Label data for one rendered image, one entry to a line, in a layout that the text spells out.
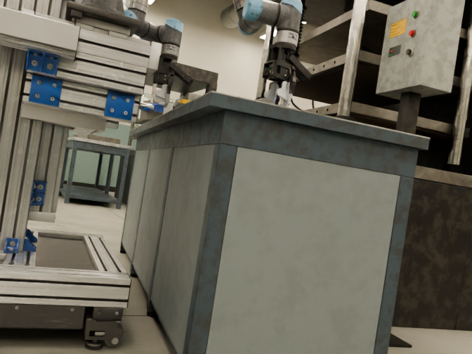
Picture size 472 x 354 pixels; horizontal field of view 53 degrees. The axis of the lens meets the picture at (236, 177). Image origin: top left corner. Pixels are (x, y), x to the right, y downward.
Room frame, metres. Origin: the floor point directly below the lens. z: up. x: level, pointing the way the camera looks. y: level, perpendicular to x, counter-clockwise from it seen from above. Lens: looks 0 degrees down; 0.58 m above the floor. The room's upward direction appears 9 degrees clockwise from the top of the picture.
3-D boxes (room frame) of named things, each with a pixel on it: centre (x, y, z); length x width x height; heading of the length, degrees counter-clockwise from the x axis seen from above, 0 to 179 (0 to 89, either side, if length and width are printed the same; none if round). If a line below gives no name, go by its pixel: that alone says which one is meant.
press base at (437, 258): (2.87, -0.60, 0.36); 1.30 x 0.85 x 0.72; 19
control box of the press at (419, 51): (2.05, -0.70, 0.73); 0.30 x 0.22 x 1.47; 19
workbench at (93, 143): (6.60, 2.07, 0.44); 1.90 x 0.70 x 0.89; 26
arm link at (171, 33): (1.96, 0.35, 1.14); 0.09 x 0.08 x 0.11; 60
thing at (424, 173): (2.87, -0.61, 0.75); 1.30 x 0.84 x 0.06; 19
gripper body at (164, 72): (1.96, 0.36, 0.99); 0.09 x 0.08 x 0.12; 101
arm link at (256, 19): (1.56, 0.01, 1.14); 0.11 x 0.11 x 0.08; 14
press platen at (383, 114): (2.89, -0.66, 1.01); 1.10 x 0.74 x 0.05; 19
